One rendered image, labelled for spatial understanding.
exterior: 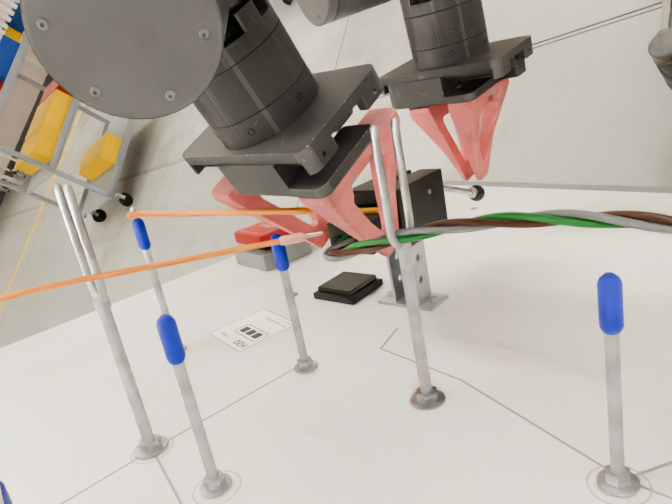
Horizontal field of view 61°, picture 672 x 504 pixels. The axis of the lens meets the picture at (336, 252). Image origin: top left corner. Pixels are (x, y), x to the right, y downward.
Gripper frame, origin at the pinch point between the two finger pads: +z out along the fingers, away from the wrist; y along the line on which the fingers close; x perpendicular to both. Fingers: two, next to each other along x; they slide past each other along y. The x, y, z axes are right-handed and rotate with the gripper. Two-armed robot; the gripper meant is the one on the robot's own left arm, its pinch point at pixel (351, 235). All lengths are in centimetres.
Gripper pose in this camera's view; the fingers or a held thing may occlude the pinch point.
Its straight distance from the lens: 34.2
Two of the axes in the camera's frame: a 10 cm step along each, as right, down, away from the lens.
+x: 5.2, -7.4, 4.3
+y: 7.1, 1.0, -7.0
